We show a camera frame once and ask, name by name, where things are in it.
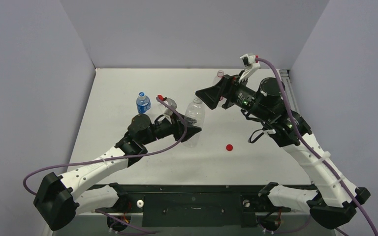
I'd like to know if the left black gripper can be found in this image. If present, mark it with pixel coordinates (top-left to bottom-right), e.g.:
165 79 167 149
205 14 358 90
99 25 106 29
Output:
141 110 200 146

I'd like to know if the red label water bottle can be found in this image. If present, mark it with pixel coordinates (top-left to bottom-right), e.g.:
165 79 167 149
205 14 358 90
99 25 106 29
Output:
213 70 224 85

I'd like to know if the clear plastic bottle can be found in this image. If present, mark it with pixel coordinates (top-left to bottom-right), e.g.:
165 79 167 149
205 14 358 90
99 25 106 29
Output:
183 95 206 148

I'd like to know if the blue label water bottle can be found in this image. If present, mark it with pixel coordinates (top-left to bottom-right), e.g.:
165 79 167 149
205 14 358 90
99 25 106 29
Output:
136 95 151 114

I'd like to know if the red bottle cap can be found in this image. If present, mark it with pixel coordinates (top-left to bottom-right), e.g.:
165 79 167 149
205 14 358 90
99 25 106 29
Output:
225 144 233 151

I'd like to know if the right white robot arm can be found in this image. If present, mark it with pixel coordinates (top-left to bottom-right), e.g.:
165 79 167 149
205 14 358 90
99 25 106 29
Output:
195 75 370 229

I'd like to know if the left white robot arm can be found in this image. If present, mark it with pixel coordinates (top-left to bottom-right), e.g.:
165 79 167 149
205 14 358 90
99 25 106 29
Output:
33 113 202 231

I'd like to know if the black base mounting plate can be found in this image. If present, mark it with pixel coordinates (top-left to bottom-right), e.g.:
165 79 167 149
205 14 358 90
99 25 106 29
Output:
76 183 296 228

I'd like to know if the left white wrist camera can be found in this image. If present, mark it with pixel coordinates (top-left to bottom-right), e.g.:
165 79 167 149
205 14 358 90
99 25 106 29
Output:
157 94 177 118

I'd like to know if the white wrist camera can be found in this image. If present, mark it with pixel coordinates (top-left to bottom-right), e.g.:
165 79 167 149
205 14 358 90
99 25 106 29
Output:
157 94 177 118
240 54 261 82

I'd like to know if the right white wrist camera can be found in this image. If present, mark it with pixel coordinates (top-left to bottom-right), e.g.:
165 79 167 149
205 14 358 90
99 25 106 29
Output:
240 54 261 82

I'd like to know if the aluminium rail frame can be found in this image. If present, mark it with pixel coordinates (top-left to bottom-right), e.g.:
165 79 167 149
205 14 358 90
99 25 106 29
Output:
280 69 342 216

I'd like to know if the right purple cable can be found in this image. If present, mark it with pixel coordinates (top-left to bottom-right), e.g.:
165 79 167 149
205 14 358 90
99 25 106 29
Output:
255 57 378 236

